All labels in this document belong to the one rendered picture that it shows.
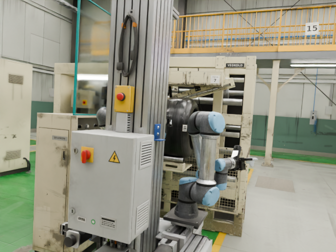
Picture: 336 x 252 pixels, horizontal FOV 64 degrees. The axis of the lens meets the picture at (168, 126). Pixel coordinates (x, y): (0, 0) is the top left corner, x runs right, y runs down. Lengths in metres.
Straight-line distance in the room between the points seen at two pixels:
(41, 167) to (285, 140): 10.10
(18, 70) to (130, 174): 4.72
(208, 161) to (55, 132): 1.34
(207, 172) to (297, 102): 10.24
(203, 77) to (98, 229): 1.95
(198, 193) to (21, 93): 4.65
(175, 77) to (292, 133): 9.04
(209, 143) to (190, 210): 0.44
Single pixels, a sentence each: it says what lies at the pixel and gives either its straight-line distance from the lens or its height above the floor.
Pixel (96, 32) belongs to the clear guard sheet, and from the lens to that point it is 2.56.
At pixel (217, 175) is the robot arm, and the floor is 0.98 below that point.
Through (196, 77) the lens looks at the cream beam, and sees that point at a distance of 2.87.
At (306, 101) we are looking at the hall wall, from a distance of 11.70.
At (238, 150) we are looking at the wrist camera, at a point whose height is 1.12.
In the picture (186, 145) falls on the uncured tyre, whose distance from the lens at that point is 2.47.
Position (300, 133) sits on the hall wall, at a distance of 11.61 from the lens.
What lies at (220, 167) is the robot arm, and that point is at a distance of 1.67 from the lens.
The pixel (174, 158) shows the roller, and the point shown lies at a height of 0.90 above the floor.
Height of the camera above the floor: 1.36
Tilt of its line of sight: 3 degrees down
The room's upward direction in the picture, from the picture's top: 4 degrees clockwise
